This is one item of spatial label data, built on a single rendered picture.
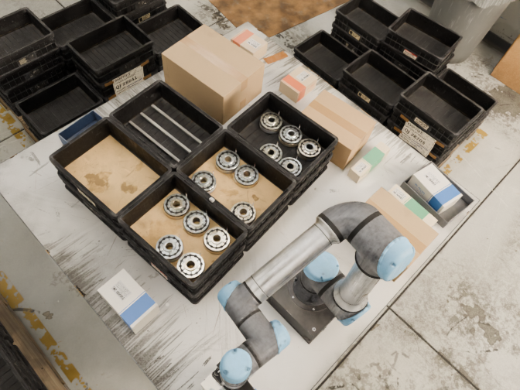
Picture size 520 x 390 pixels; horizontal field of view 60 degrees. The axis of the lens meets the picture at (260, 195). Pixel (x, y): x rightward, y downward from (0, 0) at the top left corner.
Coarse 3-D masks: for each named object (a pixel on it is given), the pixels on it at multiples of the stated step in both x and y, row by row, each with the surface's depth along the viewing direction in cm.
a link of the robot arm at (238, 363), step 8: (240, 344) 114; (232, 352) 109; (240, 352) 109; (248, 352) 111; (224, 360) 108; (232, 360) 108; (240, 360) 108; (248, 360) 108; (224, 368) 107; (232, 368) 107; (240, 368) 107; (248, 368) 108; (256, 368) 111; (224, 376) 108; (232, 376) 106; (240, 376) 106; (248, 376) 111; (232, 384) 111; (240, 384) 113
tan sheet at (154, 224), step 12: (156, 204) 183; (192, 204) 184; (144, 216) 180; (156, 216) 180; (132, 228) 176; (144, 228) 177; (156, 228) 177; (168, 228) 178; (180, 228) 178; (156, 240) 175; (192, 240) 176; (216, 240) 177; (204, 252) 174
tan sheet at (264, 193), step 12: (216, 156) 197; (204, 168) 193; (216, 168) 194; (216, 180) 191; (228, 180) 191; (264, 180) 193; (216, 192) 188; (228, 192) 188; (240, 192) 189; (252, 192) 189; (264, 192) 190; (276, 192) 190; (228, 204) 185; (264, 204) 187
